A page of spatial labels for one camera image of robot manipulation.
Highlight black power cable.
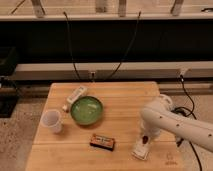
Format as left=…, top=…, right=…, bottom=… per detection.
left=173, top=74, right=203, bottom=171

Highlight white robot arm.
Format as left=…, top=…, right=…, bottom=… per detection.
left=140, top=94, right=213, bottom=152

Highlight translucent plastic cup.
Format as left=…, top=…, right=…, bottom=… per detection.
left=40, top=109, right=62, bottom=133

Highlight right black hanging cable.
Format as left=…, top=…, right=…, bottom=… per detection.
left=105, top=11, right=142, bottom=81

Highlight black hanging cable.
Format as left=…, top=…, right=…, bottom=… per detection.
left=62, top=11, right=82, bottom=81
left=105, top=11, right=142, bottom=81

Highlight green bowl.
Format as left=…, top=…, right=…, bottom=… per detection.
left=70, top=96, right=103, bottom=126

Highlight left black hanging cable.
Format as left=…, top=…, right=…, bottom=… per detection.
left=62, top=11, right=82, bottom=81

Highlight orange and black box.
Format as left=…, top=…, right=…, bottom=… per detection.
left=90, top=134, right=115, bottom=151

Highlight white rectangular bar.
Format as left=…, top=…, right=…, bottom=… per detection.
left=67, top=86, right=87, bottom=104

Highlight white wall plug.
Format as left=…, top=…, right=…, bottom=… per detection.
left=89, top=71, right=96, bottom=81

